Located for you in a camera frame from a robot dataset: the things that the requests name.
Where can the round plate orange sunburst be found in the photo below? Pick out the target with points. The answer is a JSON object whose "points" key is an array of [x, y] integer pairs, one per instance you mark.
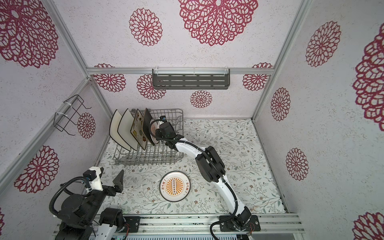
{"points": [[175, 186]]}

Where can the round plate orange pattern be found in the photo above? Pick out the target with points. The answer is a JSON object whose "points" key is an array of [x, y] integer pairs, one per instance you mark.
{"points": [[154, 126]]}

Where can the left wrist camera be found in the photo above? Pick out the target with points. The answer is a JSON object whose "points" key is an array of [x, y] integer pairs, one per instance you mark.
{"points": [[94, 180]]}

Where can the black wire wall holder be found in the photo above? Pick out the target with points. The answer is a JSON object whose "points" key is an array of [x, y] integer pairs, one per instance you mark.
{"points": [[64, 117]]}

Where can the white square plate black rim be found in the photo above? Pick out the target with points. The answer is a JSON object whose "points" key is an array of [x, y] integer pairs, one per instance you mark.
{"points": [[113, 132]]}

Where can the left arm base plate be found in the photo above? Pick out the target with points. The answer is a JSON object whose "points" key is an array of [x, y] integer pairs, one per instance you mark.
{"points": [[131, 224]]}

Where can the floral patterned square plate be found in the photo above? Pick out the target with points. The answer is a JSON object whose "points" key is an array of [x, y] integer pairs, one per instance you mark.
{"points": [[137, 130]]}

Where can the grey slotted wall shelf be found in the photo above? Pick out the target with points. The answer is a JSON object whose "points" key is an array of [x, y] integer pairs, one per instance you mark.
{"points": [[191, 80]]}

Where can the grey wire dish rack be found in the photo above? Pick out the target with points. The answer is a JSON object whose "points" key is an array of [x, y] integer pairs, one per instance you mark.
{"points": [[154, 154]]}

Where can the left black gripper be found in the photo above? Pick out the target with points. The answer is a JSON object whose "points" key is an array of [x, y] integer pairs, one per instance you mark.
{"points": [[118, 185]]}

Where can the aluminium mounting rail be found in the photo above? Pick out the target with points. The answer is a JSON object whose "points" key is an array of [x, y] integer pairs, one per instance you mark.
{"points": [[200, 224]]}

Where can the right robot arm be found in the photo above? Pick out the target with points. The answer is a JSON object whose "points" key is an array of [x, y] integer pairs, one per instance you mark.
{"points": [[211, 167]]}

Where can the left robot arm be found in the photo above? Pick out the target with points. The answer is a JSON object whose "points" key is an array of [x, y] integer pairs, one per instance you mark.
{"points": [[78, 211]]}

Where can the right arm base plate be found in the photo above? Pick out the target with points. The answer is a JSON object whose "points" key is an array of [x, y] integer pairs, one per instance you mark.
{"points": [[235, 225]]}

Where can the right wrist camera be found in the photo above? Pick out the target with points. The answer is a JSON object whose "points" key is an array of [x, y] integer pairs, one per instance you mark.
{"points": [[163, 119]]}

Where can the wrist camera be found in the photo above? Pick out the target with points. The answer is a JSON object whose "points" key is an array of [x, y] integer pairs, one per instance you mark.
{"points": [[94, 180], [163, 119]]}

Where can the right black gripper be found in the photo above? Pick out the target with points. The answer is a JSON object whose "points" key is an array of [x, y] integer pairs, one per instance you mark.
{"points": [[159, 133]]}

